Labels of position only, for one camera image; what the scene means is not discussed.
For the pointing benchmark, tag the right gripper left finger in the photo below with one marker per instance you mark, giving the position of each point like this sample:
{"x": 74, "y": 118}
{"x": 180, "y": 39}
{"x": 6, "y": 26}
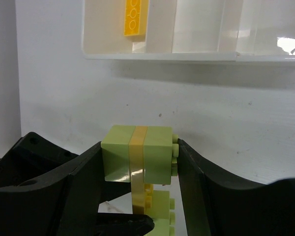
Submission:
{"x": 46, "y": 190}

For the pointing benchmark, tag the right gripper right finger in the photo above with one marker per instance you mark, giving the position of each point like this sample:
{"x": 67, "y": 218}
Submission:
{"x": 217, "y": 202}

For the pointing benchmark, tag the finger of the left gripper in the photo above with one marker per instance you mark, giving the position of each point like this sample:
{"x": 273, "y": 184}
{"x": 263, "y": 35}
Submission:
{"x": 121, "y": 224}

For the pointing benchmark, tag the light green lego block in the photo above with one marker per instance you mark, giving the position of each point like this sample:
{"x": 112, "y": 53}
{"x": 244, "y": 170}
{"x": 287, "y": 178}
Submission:
{"x": 145, "y": 154}

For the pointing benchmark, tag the yellow lego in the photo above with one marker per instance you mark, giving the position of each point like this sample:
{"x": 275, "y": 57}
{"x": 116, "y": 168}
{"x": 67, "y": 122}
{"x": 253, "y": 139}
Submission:
{"x": 135, "y": 18}

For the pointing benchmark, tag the yellow long lego brick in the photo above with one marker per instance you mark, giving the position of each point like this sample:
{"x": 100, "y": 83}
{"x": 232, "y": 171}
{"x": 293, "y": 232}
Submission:
{"x": 141, "y": 193}

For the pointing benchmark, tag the white divided container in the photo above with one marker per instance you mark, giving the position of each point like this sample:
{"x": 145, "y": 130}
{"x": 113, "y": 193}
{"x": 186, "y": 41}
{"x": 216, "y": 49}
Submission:
{"x": 200, "y": 31}

